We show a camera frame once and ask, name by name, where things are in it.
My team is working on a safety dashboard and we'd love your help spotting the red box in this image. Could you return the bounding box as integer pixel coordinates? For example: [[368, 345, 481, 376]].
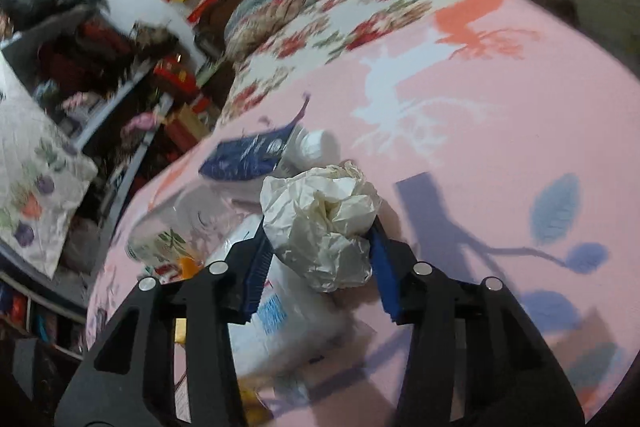
[[152, 57, 198, 94]]

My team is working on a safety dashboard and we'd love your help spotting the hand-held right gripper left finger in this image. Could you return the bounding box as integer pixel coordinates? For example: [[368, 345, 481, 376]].
[[54, 224, 275, 427]]

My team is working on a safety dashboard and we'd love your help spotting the red packet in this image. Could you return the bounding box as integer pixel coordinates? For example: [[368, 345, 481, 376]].
[[187, 0, 221, 25]]

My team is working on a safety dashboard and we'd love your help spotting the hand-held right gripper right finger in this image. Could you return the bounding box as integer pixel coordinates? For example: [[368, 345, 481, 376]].
[[367, 218, 586, 427]]

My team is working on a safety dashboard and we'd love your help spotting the floral bedsheet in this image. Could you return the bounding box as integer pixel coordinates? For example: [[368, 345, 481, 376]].
[[215, 0, 573, 128]]

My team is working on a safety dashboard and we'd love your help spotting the white plastic-wrapped packet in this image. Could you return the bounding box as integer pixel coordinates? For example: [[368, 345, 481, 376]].
[[205, 213, 353, 383]]

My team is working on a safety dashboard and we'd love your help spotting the white leaf-printed cloth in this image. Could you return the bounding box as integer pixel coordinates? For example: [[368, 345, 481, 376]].
[[0, 72, 98, 278]]

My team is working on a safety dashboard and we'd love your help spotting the grey shelf rack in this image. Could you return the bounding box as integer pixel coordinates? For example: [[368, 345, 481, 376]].
[[0, 4, 158, 168]]

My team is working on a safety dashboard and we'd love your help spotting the dark blue carton box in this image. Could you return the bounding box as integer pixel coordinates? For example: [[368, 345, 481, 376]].
[[199, 124, 301, 182]]

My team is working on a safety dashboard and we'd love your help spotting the clear printed plastic bag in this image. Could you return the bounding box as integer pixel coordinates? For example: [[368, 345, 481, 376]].
[[125, 182, 266, 279]]

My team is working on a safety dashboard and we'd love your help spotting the yellow wrapper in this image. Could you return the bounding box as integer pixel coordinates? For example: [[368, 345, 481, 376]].
[[239, 384, 275, 425]]

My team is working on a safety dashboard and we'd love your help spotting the white plastic bottle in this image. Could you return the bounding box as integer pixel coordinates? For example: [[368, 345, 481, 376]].
[[280, 126, 338, 170]]

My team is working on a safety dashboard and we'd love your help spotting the white paper ball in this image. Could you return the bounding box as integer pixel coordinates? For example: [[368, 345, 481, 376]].
[[260, 161, 383, 294]]

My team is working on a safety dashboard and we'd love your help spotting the pink printed blanket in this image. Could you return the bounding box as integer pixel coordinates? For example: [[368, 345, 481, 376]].
[[85, 0, 640, 427]]

